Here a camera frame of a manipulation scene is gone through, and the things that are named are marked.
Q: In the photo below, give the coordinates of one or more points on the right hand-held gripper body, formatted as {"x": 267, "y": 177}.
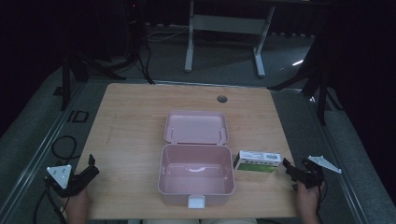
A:
{"x": 311, "y": 174}

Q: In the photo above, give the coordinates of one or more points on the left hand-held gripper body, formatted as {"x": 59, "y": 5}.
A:
{"x": 67, "y": 182}

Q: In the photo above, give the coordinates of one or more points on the white and green medicine box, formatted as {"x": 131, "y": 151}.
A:
{"x": 257, "y": 161}

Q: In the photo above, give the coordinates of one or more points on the pink plastic storage box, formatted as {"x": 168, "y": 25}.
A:
{"x": 196, "y": 168}

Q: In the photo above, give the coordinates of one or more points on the person's left hand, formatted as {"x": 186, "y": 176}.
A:
{"x": 77, "y": 207}

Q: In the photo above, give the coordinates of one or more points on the person's right hand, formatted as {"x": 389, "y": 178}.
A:
{"x": 308, "y": 202}

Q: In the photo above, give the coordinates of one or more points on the black tripod stand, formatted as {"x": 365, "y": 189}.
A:
{"x": 314, "y": 77}
{"x": 79, "y": 70}

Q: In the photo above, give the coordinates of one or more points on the dark computer tower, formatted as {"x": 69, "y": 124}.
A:
{"x": 132, "y": 28}

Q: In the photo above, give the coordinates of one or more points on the white metal desk frame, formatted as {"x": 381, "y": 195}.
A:
{"x": 229, "y": 25}

